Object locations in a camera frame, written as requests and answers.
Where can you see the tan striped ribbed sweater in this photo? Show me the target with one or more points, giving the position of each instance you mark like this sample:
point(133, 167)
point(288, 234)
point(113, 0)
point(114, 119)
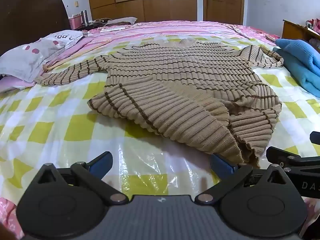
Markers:
point(175, 80)

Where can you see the grey pillow with pink dots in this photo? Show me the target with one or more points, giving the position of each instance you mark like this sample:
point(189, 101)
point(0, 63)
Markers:
point(30, 55)

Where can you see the teal knit sweater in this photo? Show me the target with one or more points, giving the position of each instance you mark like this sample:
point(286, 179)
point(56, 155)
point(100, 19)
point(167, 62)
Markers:
point(308, 81)

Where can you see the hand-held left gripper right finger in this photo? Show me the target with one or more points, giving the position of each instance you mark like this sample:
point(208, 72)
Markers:
point(222, 167)

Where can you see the green checked plastic sheet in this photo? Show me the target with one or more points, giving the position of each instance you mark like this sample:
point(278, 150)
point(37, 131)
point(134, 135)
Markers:
point(62, 130)

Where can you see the grey cloth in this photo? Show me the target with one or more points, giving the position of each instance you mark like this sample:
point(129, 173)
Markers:
point(121, 21)

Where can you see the pink box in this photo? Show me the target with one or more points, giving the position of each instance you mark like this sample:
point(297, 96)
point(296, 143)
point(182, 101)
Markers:
point(75, 22)

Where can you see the pink floral cloth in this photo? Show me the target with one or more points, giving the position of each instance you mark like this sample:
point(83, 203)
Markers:
point(315, 25)

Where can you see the white flat item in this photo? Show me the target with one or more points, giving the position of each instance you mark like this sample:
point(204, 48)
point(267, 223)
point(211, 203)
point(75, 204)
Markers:
point(112, 29)

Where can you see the metal thermos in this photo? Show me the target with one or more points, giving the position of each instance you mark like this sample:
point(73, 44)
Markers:
point(84, 17)

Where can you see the wooden cabinet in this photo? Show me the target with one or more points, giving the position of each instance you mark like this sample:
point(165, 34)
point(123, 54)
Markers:
point(293, 31)

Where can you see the wooden door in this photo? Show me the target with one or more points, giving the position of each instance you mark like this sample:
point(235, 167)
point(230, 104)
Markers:
point(223, 2)

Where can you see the dark wooden headboard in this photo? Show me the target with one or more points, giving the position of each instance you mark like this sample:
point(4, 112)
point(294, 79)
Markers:
point(30, 12)

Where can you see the blue folded towel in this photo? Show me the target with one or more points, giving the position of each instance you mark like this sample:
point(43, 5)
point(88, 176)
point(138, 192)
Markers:
point(296, 48)

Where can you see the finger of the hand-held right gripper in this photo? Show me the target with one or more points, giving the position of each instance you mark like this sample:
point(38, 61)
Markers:
point(316, 137)
point(282, 157)

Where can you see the dark nightstand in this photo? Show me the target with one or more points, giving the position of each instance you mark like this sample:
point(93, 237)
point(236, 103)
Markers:
point(92, 26)

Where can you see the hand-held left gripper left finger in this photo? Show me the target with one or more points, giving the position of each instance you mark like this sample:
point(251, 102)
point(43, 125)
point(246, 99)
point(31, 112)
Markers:
point(100, 164)

